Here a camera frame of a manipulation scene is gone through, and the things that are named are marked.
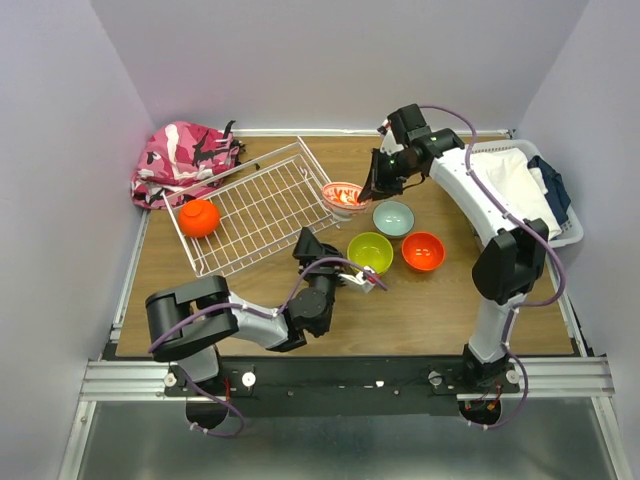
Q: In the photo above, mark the pink camouflage cloth bag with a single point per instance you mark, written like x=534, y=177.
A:
x=179, y=163

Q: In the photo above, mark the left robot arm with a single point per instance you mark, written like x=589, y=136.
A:
x=186, y=322

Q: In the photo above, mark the orange bowl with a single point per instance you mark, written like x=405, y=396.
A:
x=423, y=251
x=198, y=218

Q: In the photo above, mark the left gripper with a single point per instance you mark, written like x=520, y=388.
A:
x=307, y=249

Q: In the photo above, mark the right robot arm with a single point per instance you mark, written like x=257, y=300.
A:
x=514, y=248

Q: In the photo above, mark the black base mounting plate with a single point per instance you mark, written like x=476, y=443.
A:
x=290, y=386

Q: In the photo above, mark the dark blue jeans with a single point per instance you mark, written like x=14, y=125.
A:
x=555, y=192

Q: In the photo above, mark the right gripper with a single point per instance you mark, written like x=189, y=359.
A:
x=375, y=184

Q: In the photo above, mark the white folded cloth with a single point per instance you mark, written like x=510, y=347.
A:
x=520, y=186

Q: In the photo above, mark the light blue ribbed bowl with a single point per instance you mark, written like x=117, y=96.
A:
x=393, y=219

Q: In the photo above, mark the white wire dish rack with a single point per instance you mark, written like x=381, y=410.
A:
x=263, y=205

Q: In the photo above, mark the lavender plastic laundry basket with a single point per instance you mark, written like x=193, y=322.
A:
x=572, y=230

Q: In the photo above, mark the white bowl with red pattern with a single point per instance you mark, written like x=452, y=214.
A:
x=341, y=200

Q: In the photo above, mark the yellow-green bowl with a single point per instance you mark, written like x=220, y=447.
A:
x=372, y=250

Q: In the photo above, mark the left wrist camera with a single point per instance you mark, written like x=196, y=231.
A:
x=363, y=280

